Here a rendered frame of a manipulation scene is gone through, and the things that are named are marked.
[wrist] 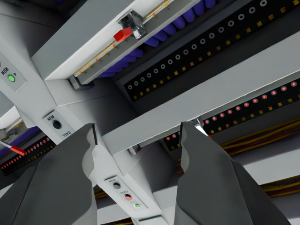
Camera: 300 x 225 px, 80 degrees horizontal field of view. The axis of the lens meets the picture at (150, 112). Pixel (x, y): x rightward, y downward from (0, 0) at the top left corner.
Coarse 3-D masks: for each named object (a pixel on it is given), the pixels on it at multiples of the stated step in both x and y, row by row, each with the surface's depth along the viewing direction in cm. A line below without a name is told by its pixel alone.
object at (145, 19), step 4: (164, 0) 26; (172, 0) 26; (160, 4) 27; (164, 4) 26; (156, 8) 27; (160, 8) 27; (156, 12) 27; (152, 16) 28; (144, 20) 28; (148, 20) 28; (116, 44) 30; (112, 48) 31; (100, 52) 32; (96, 56) 32; (100, 56) 32; (80, 68) 34; (84, 68) 34; (76, 72) 34; (80, 72) 34; (76, 76) 35
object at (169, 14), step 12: (168, 0) 25; (180, 0) 26; (192, 0) 26; (168, 12) 27; (180, 12) 27; (144, 24) 29; (156, 24) 28; (168, 24) 29; (108, 48) 30; (120, 48) 31; (132, 48) 31; (96, 60) 31; (108, 60) 32; (84, 72) 34; (96, 72) 34
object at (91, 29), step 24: (96, 0) 25; (120, 0) 23; (144, 0) 24; (240, 0) 35; (72, 24) 27; (96, 24) 25; (216, 24) 37; (48, 48) 29; (72, 48) 28; (96, 48) 30; (168, 48) 41; (48, 72) 30; (72, 72) 34; (72, 96) 35; (96, 96) 41
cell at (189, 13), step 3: (189, 9) 29; (186, 12) 29; (189, 12) 30; (192, 12) 31; (183, 15) 31; (186, 15) 30; (189, 15) 31; (192, 15) 32; (186, 18) 32; (189, 18) 32; (192, 18) 33; (189, 21) 34
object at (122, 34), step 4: (128, 28) 22; (132, 28) 24; (136, 28) 25; (120, 32) 20; (124, 32) 20; (128, 32) 21; (132, 32) 22; (136, 32) 26; (116, 36) 20; (120, 36) 20; (124, 36) 20; (136, 36) 26; (140, 36) 26; (116, 40) 20; (120, 40) 20
